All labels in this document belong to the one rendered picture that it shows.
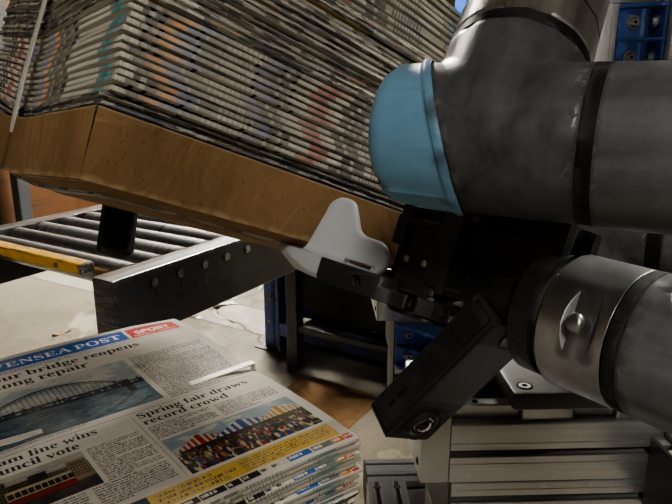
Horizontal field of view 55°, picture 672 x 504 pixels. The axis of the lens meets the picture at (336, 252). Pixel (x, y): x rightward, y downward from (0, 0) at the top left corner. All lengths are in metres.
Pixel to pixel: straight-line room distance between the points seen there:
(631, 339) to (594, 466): 0.50
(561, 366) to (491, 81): 0.15
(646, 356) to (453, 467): 0.48
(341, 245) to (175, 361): 0.34
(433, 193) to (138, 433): 0.38
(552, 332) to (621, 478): 0.51
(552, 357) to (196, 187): 0.23
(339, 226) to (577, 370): 0.19
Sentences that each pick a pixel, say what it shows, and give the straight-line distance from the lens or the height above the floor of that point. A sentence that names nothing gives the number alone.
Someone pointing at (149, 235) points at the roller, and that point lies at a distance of 1.44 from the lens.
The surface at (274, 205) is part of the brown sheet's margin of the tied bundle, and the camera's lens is 0.44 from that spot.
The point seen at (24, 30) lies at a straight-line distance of 0.65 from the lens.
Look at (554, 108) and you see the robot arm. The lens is 0.29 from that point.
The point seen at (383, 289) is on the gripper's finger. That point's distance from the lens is 0.41.
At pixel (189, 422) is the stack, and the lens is 0.61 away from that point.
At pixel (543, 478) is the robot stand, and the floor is 0.69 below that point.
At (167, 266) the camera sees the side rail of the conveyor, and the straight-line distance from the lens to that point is 1.20.
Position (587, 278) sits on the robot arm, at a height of 1.03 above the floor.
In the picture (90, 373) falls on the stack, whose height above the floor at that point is 0.83.
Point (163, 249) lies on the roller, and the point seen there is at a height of 0.79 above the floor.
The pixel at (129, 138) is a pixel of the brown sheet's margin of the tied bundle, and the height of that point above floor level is 1.09.
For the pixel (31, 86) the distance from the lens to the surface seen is 0.59.
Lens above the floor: 1.13
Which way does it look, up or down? 16 degrees down
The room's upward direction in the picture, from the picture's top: straight up
